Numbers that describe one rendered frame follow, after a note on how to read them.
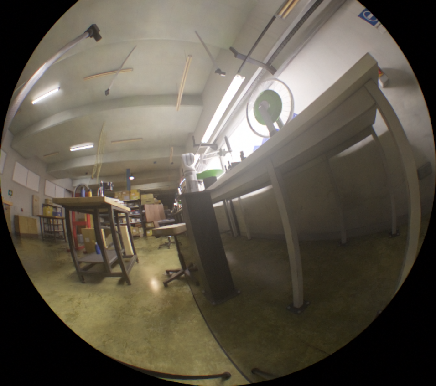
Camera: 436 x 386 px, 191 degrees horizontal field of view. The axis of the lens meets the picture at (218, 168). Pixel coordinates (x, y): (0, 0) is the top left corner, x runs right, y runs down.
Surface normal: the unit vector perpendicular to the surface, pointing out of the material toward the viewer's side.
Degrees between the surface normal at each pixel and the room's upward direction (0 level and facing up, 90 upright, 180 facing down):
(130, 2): 180
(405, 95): 90
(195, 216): 90
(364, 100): 90
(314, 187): 90
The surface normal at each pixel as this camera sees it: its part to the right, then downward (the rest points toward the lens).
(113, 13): 0.23, 0.93
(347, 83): -0.91, 0.10
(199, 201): 0.43, -0.36
